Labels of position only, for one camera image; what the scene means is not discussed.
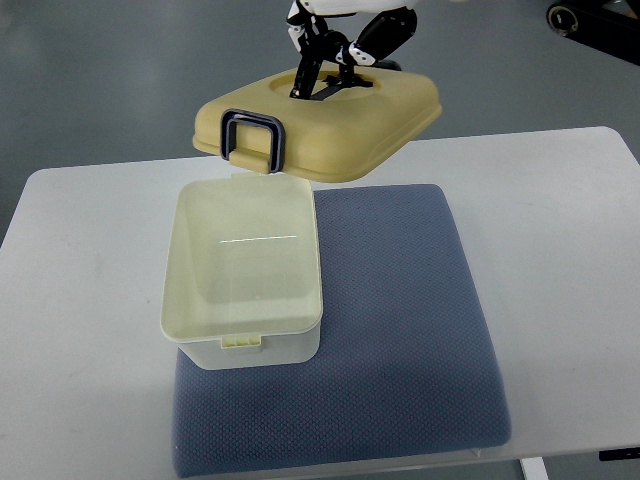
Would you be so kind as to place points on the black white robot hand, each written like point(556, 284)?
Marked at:
point(348, 34)

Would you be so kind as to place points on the blue grey fabric mat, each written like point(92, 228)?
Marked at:
point(405, 364)

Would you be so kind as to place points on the yellow storage box lid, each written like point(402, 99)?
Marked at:
point(339, 135)

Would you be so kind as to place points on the black bracket under table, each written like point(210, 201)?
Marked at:
point(619, 454)

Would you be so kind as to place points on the white storage box base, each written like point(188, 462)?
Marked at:
point(243, 276)

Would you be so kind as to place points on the white table leg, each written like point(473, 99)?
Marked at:
point(533, 468)

